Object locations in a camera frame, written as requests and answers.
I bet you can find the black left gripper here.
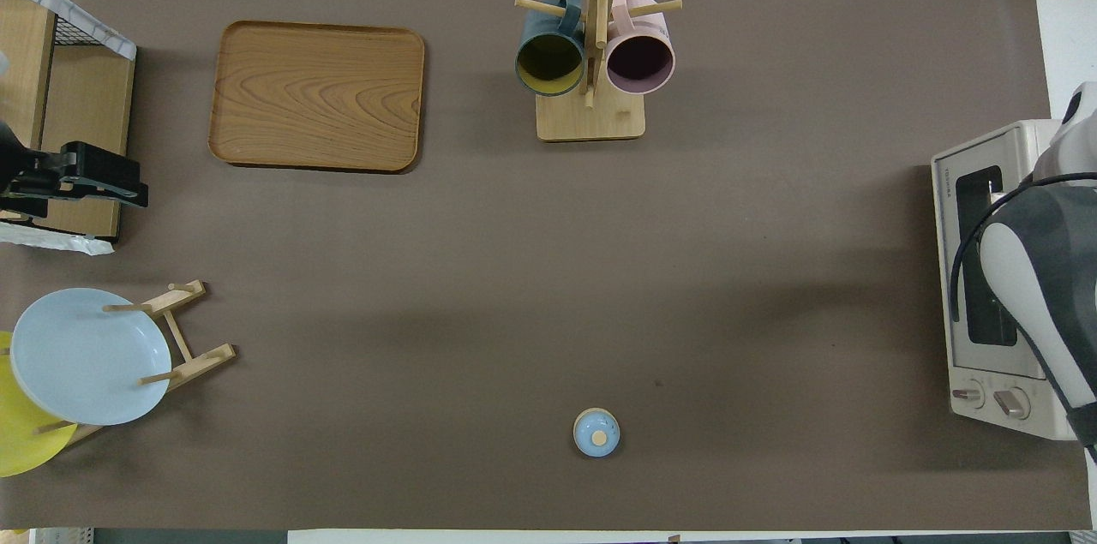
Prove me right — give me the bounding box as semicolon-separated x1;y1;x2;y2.
0;124;148;221

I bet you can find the glass oven door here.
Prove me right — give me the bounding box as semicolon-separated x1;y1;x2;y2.
932;126;1048;382

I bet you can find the cream toaster oven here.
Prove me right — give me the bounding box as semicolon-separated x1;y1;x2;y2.
930;119;1097;442

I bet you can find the light blue plate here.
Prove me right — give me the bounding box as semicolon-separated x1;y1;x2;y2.
9;287;173;427

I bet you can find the wooden plate rack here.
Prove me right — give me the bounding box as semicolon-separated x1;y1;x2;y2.
34;279;237;449

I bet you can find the brown wooden tray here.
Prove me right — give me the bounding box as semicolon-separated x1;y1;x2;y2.
208;20;426;175

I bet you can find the yellow plate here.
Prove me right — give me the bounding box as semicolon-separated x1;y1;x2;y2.
0;330;78;478

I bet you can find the dark blue mug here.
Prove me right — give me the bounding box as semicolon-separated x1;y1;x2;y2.
514;0;587;98

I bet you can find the wooden mug tree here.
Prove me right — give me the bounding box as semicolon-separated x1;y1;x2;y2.
514;0;684;142

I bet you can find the brown table mat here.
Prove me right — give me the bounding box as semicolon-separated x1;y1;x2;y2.
0;0;1094;532

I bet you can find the pink mug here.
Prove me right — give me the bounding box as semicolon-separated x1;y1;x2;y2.
605;0;677;96

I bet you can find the blue jar with wooden knob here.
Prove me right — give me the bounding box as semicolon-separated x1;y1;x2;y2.
572;408;620;458

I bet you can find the wire basket wooden shelf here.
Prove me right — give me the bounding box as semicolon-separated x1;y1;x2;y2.
0;0;138;256

